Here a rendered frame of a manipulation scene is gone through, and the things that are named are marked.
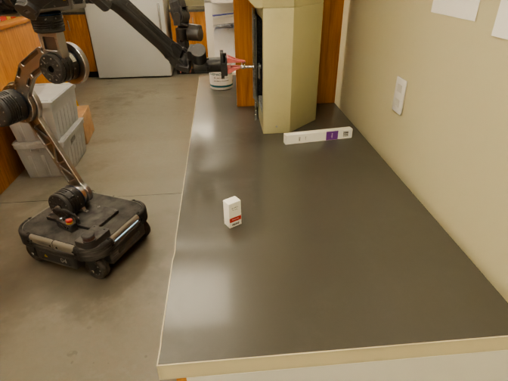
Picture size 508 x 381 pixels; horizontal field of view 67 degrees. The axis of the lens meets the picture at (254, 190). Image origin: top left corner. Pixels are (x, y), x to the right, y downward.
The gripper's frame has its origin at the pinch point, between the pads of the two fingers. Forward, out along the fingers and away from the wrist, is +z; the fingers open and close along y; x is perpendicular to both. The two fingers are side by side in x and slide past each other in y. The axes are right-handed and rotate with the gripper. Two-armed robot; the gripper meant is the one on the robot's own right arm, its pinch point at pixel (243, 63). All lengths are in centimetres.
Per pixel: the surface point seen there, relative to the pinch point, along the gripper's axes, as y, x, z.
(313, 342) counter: -26, -113, 5
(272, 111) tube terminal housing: -16.6, -11.4, 10.5
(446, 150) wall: -10, -70, 50
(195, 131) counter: -25.9, -4.7, -21.4
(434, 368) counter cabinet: -34, -115, 29
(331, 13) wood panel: 15, 25, 42
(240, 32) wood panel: 8.3, 25.6, 0.8
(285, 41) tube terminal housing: 9.9, -11.5, 15.0
